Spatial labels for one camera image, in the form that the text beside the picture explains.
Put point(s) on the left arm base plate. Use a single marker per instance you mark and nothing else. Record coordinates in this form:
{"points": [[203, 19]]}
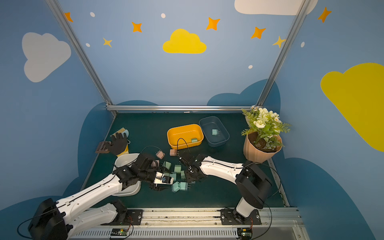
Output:
{"points": [[127, 217]]}

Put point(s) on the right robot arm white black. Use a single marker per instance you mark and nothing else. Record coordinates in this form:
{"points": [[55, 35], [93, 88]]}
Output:
{"points": [[253, 184]]}

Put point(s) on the yellow storage box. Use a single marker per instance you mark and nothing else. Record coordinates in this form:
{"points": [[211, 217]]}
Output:
{"points": [[180, 137]]}

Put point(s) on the green plug bottom right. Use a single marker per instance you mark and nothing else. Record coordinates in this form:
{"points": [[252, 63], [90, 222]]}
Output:
{"points": [[184, 186]]}

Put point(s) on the green plug cluster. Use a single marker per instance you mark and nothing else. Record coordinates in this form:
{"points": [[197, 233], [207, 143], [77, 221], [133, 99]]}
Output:
{"points": [[167, 165], [177, 169]]}

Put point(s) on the blue plug middle cluster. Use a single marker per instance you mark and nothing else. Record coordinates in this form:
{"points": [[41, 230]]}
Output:
{"points": [[174, 176]]}

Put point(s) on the white storage tray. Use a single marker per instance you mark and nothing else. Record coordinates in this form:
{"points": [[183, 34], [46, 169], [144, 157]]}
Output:
{"points": [[122, 160]]}

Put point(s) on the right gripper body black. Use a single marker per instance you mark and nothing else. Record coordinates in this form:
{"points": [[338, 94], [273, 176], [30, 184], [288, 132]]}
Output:
{"points": [[186, 167]]}

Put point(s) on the aluminium frame right post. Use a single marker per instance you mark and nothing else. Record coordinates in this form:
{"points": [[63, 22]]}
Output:
{"points": [[291, 36]]}

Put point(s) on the pink plug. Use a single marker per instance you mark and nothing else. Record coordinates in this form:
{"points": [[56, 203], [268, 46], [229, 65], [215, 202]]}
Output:
{"points": [[160, 155], [155, 164], [173, 152]]}

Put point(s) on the aluminium frame back bar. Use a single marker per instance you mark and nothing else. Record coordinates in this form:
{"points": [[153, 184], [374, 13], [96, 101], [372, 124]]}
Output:
{"points": [[174, 108]]}

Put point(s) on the yellow blue sponge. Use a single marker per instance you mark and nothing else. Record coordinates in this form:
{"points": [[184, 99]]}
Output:
{"points": [[122, 131]]}

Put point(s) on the blue storage box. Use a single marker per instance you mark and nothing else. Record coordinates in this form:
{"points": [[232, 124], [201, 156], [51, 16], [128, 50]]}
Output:
{"points": [[212, 122]]}

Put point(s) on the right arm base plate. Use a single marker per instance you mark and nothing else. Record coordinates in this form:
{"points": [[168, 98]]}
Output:
{"points": [[231, 217]]}

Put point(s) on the green plug right middle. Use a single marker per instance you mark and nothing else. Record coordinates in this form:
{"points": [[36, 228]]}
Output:
{"points": [[182, 174]]}

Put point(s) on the brown grid drain cover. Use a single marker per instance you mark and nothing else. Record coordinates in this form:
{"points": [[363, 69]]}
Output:
{"points": [[102, 147]]}

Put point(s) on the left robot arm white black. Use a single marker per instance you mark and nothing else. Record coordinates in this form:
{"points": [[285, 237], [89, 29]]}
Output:
{"points": [[62, 219]]}

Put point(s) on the black rubber glove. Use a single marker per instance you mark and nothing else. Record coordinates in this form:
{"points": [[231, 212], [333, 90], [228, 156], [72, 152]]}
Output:
{"points": [[119, 144]]}

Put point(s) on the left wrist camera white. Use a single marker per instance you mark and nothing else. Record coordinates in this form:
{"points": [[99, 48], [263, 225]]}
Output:
{"points": [[163, 179]]}

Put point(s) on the aluminium frame left post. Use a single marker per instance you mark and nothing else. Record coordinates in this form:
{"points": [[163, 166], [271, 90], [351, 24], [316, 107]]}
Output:
{"points": [[59, 14]]}

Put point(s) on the potted artificial flower plant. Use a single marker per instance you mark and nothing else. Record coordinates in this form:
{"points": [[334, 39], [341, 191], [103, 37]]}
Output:
{"points": [[262, 137]]}

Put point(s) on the blue plug bottom left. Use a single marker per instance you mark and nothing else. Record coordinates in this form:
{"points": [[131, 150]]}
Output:
{"points": [[176, 187]]}

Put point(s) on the aluminium frame rail front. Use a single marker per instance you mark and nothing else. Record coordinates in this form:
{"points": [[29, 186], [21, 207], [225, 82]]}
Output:
{"points": [[195, 224]]}

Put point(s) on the aluminium frame post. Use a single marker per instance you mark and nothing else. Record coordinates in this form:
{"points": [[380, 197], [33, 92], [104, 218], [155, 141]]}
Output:
{"points": [[59, 14], [291, 36]]}

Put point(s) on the blue plug isolated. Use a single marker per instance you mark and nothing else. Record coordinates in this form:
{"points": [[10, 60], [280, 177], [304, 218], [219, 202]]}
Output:
{"points": [[216, 132]]}

